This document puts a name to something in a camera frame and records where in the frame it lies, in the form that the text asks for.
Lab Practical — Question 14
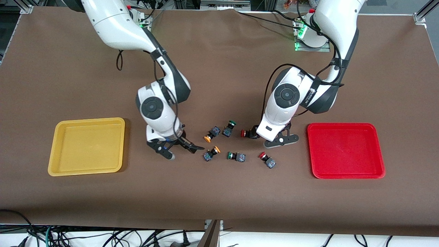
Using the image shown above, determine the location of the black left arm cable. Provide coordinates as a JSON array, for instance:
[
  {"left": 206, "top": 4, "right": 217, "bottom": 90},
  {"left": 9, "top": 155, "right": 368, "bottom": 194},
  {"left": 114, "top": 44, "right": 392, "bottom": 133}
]
[{"left": 261, "top": 9, "right": 345, "bottom": 119}]

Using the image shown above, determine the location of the green push button switch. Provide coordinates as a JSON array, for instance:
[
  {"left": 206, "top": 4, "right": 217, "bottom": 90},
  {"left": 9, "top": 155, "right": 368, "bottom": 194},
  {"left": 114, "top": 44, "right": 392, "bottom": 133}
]
[
  {"left": 222, "top": 120, "right": 237, "bottom": 138},
  {"left": 227, "top": 151, "right": 246, "bottom": 163}
]

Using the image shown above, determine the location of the yellow plastic tray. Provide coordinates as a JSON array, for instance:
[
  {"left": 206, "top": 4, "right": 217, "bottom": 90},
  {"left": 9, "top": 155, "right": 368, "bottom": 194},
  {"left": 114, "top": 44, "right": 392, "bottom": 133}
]
[{"left": 47, "top": 117, "right": 126, "bottom": 177}]

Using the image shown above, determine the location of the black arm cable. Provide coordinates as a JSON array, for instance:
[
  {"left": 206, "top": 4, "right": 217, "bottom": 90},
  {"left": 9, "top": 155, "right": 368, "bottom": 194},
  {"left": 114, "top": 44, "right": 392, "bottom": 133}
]
[
  {"left": 116, "top": 48, "right": 180, "bottom": 138},
  {"left": 261, "top": 9, "right": 345, "bottom": 119}
]

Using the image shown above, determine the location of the green floor cable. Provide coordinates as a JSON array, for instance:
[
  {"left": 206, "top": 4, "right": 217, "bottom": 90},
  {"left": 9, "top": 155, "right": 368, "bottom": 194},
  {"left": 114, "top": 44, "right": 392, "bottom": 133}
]
[{"left": 44, "top": 225, "right": 55, "bottom": 247}]

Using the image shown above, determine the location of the dark table beam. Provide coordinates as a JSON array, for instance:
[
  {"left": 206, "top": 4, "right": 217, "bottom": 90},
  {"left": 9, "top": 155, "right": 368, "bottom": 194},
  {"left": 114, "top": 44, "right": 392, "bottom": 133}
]
[{"left": 198, "top": 220, "right": 222, "bottom": 247}]

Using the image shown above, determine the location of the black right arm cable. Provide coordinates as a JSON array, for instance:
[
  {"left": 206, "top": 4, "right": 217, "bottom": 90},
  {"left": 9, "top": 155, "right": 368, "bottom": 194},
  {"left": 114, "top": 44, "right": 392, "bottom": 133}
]
[{"left": 116, "top": 48, "right": 180, "bottom": 138}]

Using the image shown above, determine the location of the black power plug cable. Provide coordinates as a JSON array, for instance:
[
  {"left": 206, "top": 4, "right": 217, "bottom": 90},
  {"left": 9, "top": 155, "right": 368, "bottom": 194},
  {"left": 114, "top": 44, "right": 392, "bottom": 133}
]
[{"left": 99, "top": 229, "right": 206, "bottom": 247}]

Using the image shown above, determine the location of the grey equipment rack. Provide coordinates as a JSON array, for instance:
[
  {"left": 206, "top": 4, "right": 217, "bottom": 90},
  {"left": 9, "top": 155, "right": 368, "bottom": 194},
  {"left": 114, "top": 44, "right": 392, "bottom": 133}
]
[{"left": 201, "top": 0, "right": 251, "bottom": 9}]

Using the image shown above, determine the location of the brown table cover sheet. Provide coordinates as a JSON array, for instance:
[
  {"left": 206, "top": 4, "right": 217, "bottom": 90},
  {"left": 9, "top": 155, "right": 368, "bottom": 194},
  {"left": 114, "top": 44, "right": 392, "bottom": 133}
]
[{"left": 0, "top": 7, "right": 439, "bottom": 237}]

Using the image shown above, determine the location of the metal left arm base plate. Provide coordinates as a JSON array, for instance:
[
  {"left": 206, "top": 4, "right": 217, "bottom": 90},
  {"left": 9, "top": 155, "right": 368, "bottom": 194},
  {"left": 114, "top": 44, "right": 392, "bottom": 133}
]
[{"left": 293, "top": 19, "right": 331, "bottom": 52}]

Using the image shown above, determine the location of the yellow push button switch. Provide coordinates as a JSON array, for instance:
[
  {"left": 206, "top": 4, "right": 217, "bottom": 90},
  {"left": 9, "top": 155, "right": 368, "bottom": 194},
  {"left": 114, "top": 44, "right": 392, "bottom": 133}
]
[
  {"left": 203, "top": 126, "right": 221, "bottom": 143},
  {"left": 203, "top": 146, "right": 221, "bottom": 162}
]

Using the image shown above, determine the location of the black cable on table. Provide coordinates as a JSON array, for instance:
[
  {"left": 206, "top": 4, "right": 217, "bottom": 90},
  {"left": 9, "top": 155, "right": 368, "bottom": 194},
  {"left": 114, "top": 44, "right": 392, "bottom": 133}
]
[{"left": 235, "top": 10, "right": 299, "bottom": 28}]

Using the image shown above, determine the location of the red plastic tray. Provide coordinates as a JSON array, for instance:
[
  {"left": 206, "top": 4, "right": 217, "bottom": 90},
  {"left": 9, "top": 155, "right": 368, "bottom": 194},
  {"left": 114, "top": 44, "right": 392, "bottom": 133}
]
[{"left": 307, "top": 123, "right": 386, "bottom": 179}]

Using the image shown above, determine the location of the aluminium frame profile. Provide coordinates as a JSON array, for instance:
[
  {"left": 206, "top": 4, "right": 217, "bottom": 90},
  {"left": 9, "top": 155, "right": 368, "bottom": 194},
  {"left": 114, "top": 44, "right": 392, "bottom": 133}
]
[
  {"left": 19, "top": 0, "right": 35, "bottom": 15},
  {"left": 413, "top": 0, "right": 439, "bottom": 24}
]

